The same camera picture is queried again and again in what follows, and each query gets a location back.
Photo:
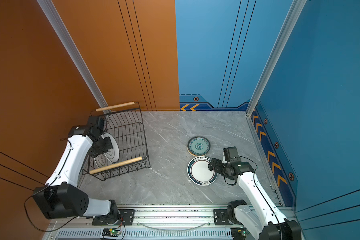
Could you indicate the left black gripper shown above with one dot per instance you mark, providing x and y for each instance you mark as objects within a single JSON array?
[{"x": 95, "y": 153}]

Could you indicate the black wire dish rack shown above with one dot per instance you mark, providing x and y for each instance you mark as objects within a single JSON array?
[{"x": 126, "y": 124}]

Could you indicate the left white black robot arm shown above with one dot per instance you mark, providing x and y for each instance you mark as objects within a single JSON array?
[{"x": 60, "y": 197}]

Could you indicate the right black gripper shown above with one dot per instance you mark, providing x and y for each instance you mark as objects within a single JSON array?
[{"x": 217, "y": 168}]

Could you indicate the orange plate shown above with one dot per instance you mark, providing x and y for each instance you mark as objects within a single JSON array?
[{"x": 193, "y": 154}]

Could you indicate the grey green plate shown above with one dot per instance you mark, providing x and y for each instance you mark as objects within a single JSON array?
[{"x": 199, "y": 145}]

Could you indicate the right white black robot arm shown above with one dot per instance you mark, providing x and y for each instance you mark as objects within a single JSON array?
[{"x": 265, "y": 221}]

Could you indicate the circuit board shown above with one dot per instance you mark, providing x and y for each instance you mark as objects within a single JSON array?
[
  {"x": 240, "y": 234},
  {"x": 111, "y": 234}
]

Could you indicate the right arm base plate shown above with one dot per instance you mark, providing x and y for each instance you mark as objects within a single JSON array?
[{"x": 220, "y": 216}]

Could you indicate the left circuit board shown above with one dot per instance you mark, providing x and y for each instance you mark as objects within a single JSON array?
[{"x": 111, "y": 234}]

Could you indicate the right circuit board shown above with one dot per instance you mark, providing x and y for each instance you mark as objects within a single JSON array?
[{"x": 240, "y": 234}]

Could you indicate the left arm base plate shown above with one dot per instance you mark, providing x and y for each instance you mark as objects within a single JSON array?
[{"x": 123, "y": 217}]

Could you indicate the aluminium mounting rail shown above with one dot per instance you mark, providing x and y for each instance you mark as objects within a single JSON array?
[{"x": 151, "y": 222}]

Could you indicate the white patterned plate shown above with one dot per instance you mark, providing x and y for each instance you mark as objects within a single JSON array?
[
  {"x": 102, "y": 161},
  {"x": 113, "y": 153},
  {"x": 199, "y": 173}
]

